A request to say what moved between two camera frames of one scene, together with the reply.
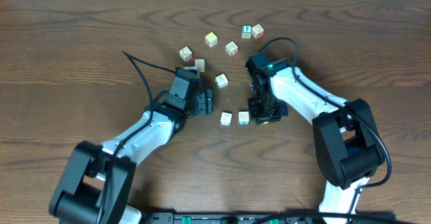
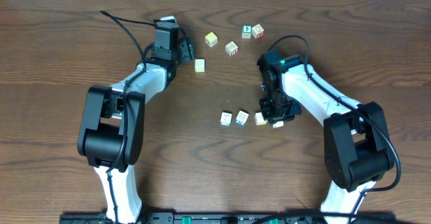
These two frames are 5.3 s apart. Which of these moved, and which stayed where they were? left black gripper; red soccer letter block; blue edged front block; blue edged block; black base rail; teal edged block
Moved: blue edged front block; left black gripper
Stayed: black base rail; blue edged block; red soccer letter block; teal edged block
